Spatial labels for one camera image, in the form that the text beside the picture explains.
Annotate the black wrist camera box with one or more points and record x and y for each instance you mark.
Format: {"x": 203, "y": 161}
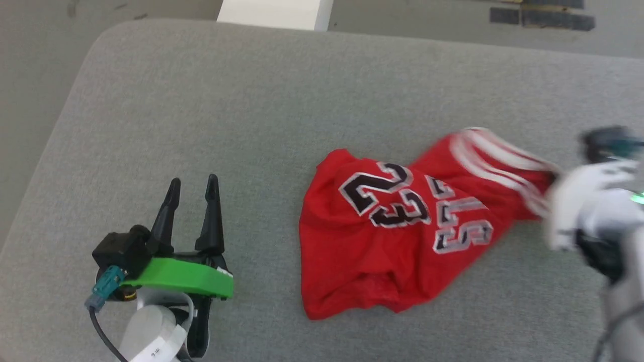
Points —
{"x": 121, "y": 249}
{"x": 606, "y": 143}

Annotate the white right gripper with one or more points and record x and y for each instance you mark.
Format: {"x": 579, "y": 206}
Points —
{"x": 588, "y": 201}

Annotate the red basketball jersey number 23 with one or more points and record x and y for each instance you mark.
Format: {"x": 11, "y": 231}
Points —
{"x": 362, "y": 251}

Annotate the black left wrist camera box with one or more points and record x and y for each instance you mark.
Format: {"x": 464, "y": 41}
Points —
{"x": 121, "y": 249}

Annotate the white rectangular box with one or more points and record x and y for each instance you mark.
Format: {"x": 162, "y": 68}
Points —
{"x": 274, "y": 12}

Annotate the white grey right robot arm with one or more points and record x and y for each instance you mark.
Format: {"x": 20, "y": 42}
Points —
{"x": 626, "y": 281}

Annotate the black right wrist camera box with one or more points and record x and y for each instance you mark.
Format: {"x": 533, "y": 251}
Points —
{"x": 606, "y": 143}

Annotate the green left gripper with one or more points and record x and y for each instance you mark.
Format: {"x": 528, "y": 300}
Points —
{"x": 186, "y": 279}

